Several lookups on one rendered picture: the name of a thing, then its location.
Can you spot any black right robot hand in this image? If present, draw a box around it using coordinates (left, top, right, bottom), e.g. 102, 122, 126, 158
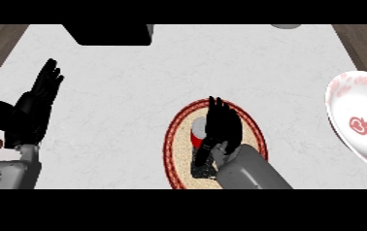
191, 95, 246, 169

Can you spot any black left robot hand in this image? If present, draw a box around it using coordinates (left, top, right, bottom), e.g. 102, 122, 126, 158
0, 58, 67, 149

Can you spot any red can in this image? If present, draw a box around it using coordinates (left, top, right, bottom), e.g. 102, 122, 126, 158
190, 116, 209, 149

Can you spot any oval beige red-rimmed placemat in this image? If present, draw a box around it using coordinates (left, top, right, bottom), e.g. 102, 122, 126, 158
162, 97, 270, 190

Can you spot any white bowl with red pattern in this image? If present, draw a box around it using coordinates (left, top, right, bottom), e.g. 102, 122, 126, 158
324, 70, 367, 165

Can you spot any black appliance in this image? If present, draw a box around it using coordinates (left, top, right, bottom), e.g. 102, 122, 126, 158
62, 24, 156, 47

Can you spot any grey round object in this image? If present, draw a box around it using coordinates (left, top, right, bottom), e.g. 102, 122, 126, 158
270, 24, 304, 30

